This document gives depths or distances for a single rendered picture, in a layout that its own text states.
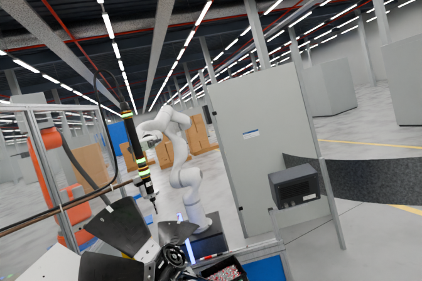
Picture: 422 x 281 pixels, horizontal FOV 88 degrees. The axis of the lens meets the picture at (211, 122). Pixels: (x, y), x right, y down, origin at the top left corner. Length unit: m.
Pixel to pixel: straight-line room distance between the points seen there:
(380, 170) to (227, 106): 1.60
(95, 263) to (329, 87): 10.12
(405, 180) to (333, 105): 8.30
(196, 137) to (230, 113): 6.41
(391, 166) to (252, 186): 1.44
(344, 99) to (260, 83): 8.36
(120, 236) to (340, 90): 10.36
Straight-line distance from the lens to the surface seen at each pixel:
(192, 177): 1.51
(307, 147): 3.02
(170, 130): 1.63
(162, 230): 1.27
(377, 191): 2.43
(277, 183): 1.33
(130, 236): 1.05
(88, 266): 0.81
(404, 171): 2.35
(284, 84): 2.88
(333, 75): 10.69
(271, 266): 1.64
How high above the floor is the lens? 1.74
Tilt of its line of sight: 4 degrees down
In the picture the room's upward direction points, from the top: 16 degrees counter-clockwise
